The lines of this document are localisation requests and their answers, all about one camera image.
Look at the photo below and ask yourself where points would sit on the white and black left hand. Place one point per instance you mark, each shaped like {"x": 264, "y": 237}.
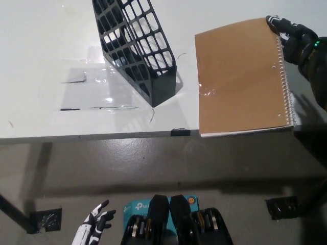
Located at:
{"x": 87, "y": 229}

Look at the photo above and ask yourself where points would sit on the black and white right hand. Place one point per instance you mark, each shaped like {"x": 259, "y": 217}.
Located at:
{"x": 299, "y": 43}

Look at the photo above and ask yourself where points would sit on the brown spiral notebook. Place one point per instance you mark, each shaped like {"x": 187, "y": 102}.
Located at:
{"x": 240, "y": 81}

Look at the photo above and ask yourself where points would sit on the black mesh book holder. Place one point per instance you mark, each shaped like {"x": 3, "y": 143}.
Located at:
{"x": 163, "y": 89}

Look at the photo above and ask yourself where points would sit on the black floor tape patch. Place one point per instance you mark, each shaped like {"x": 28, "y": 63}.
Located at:
{"x": 47, "y": 219}
{"x": 282, "y": 208}

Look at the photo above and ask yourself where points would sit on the teal TP-Link box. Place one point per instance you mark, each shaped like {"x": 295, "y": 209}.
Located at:
{"x": 135, "y": 208}

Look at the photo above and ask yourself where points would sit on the black table leg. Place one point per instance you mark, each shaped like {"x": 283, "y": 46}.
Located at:
{"x": 12, "y": 211}
{"x": 315, "y": 195}

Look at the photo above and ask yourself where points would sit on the black robot body blocks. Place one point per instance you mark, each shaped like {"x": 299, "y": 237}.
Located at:
{"x": 178, "y": 229}

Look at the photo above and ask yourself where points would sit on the small black edge clip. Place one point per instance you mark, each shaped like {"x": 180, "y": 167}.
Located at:
{"x": 180, "y": 132}

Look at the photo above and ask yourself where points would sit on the clear plastic sheet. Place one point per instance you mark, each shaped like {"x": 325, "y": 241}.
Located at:
{"x": 87, "y": 94}

